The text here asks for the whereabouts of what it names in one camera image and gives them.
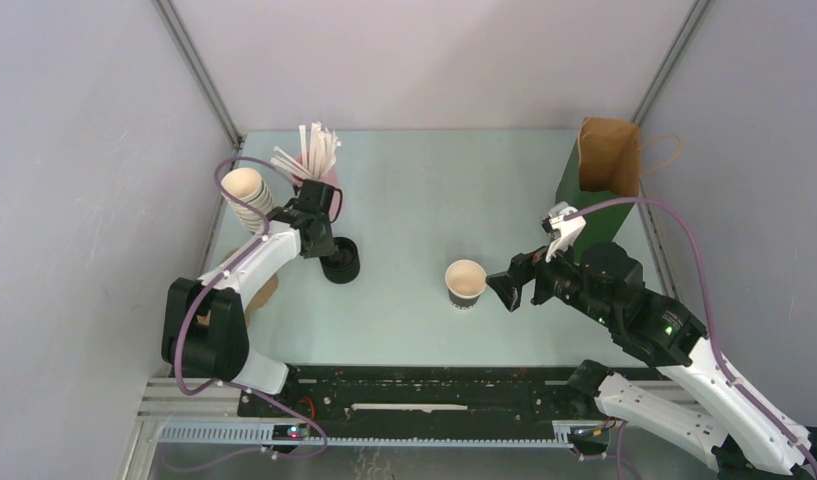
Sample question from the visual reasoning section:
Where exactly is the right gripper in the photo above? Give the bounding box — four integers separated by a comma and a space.
483, 229, 613, 327

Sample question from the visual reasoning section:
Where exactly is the black sleeved paper cup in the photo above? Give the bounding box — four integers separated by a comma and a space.
444, 259, 487, 310

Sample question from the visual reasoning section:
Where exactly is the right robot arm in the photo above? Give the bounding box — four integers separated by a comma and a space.
486, 242, 817, 479

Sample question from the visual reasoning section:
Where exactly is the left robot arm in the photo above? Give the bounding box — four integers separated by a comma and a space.
161, 180, 342, 417

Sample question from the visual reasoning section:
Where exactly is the white wrapped straws bundle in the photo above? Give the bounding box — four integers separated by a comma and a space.
269, 122, 342, 181

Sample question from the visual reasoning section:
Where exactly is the stack of black lids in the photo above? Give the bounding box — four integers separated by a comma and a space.
319, 237, 360, 285

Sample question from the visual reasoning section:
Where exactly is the stack of paper cups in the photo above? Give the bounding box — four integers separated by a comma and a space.
221, 167, 275, 233

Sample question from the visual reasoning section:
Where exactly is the brown cardboard cup carrier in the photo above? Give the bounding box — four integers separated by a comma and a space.
214, 244, 286, 327

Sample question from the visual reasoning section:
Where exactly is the green paper bag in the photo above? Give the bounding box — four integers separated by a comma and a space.
555, 117, 641, 261

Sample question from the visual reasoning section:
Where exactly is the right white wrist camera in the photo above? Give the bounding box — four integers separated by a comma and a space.
541, 202, 586, 263

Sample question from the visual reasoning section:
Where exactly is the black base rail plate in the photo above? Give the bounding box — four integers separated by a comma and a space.
276, 365, 620, 442

